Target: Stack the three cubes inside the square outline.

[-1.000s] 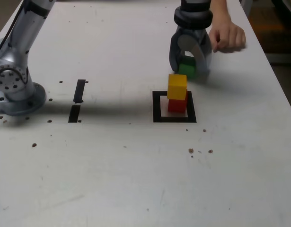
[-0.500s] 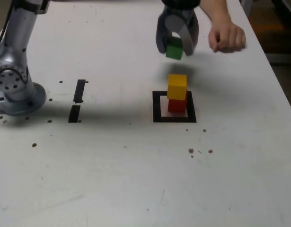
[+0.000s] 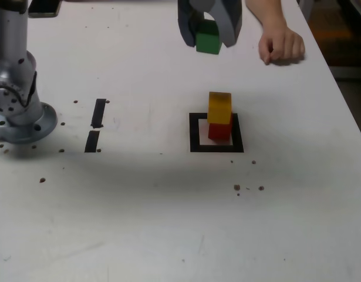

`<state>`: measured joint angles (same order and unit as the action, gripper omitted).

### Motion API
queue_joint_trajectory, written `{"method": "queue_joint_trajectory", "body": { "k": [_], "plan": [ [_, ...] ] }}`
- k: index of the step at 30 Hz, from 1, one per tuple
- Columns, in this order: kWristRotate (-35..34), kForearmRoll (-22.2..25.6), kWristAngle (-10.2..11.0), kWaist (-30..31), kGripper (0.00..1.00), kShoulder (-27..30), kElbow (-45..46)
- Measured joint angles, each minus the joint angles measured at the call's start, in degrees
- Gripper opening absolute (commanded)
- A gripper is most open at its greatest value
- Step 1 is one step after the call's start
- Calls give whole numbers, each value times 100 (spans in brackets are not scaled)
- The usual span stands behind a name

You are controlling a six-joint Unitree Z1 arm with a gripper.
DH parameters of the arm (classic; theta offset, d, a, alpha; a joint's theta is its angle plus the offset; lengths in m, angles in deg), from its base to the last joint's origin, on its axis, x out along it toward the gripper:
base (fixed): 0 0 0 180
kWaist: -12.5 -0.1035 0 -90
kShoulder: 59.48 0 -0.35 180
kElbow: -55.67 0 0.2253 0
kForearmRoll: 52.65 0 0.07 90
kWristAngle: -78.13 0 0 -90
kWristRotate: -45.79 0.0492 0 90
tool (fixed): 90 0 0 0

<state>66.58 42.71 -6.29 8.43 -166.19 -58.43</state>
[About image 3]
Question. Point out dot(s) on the flat black phone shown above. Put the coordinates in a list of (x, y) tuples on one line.
[(45, 7)]

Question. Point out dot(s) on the yellow cube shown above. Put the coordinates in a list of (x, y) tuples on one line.
[(219, 108)]

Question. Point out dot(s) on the black tape strip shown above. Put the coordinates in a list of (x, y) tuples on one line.
[(98, 113)]

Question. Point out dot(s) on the person's hand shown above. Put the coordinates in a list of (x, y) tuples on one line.
[(283, 44)]

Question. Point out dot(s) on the black tape square outline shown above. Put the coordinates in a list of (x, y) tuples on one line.
[(195, 132)]

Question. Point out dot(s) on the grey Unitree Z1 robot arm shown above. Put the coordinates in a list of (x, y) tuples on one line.
[(13, 35)]

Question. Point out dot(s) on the green cube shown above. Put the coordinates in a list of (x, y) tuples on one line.
[(208, 42)]

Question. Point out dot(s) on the person's forearm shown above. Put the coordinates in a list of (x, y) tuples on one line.
[(266, 11)]

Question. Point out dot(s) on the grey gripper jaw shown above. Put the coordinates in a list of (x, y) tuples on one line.
[(185, 23), (230, 20)]

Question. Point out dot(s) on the red cube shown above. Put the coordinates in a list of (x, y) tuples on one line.
[(218, 132)]

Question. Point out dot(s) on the grey post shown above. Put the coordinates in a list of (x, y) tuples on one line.
[(305, 7)]

